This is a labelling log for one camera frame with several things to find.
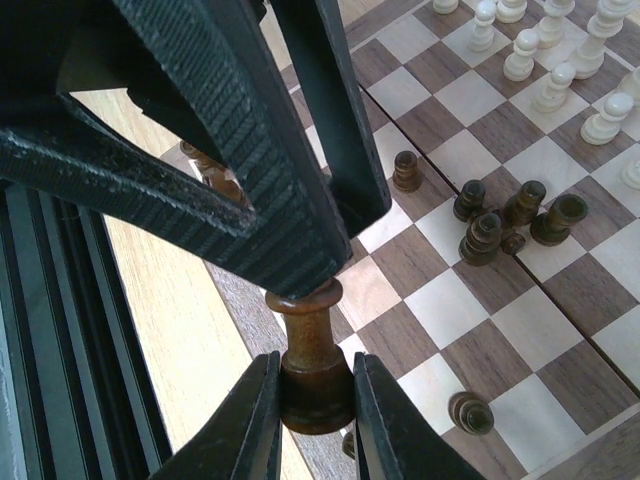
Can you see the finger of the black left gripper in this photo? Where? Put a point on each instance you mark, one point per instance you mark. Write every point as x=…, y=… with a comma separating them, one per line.
x=203, y=70
x=315, y=37

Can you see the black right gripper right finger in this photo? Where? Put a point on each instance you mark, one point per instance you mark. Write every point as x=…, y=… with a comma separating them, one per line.
x=392, y=438

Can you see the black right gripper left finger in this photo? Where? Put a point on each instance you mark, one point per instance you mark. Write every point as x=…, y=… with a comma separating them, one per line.
x=243, y=438

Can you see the dark wooden chess piece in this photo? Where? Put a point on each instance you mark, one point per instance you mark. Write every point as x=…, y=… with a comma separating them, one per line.
x=317, y=386

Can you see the dark wooden knight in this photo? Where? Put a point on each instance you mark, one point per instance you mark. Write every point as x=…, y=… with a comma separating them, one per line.
x=213, y=174

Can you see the wooden chess board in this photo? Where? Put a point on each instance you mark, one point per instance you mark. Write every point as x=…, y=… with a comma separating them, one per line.
x=502, y=289

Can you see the dark pawn near edge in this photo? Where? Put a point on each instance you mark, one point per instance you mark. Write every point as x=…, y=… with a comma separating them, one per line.
x=471, y=413

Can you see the light wooden pawn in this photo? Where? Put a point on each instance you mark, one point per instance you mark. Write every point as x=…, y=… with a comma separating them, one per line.
x=482, y=32
x=519, y=65
x=553, y=94
x=602, y=127

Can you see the dark wooden pawn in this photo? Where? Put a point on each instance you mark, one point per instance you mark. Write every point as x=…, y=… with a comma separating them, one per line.
x=522, y=208
x=469, y=203
x=482, y=239
x=406, y=176

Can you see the dark pawn lying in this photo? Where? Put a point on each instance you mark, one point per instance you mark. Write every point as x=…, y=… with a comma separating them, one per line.
x=512, y=243

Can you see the light wooden queen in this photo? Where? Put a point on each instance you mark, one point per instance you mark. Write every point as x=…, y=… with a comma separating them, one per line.
x=550, y=28

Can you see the dark wooden rook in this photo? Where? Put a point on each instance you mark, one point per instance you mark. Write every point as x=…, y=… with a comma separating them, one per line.
x=553, y=227

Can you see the light wooden king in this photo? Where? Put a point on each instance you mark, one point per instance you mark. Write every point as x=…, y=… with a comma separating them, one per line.
x=606, y=22

